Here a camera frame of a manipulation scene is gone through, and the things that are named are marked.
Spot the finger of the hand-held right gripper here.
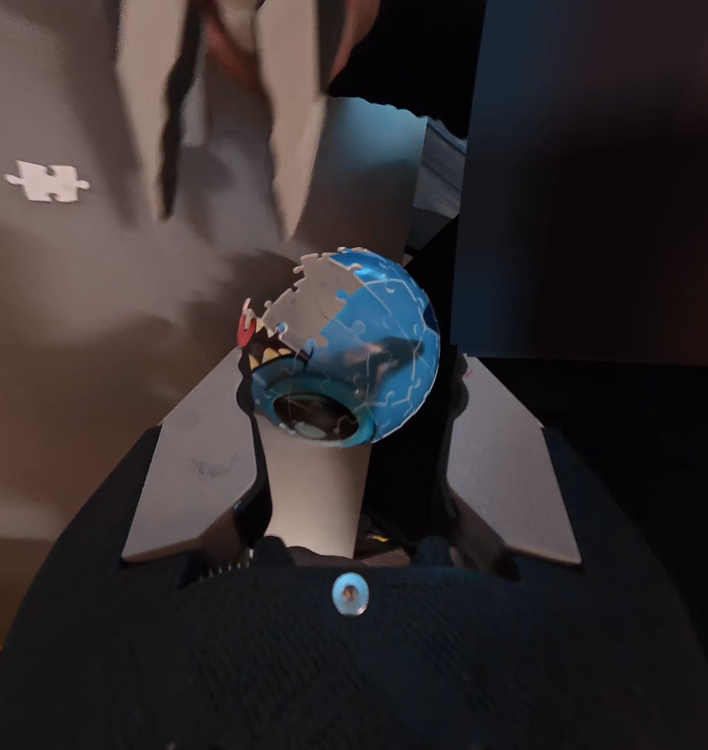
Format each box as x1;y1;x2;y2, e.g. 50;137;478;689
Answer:
115;0;207;225
251;0;332;242

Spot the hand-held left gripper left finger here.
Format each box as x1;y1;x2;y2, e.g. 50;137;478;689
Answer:
119;350;271;564

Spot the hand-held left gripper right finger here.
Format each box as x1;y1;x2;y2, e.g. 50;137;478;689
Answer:
433;352;583;568

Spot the blue puzzle ball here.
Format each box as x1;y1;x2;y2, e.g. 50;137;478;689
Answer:
237;246;442;449

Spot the person's right forearm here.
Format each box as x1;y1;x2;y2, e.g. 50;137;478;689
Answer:
327;0;488;141

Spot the person's right hand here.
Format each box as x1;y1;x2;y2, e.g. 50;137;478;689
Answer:
204;0;262;91

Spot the grey fabric chair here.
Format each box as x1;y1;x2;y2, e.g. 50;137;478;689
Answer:
412;117;469;247

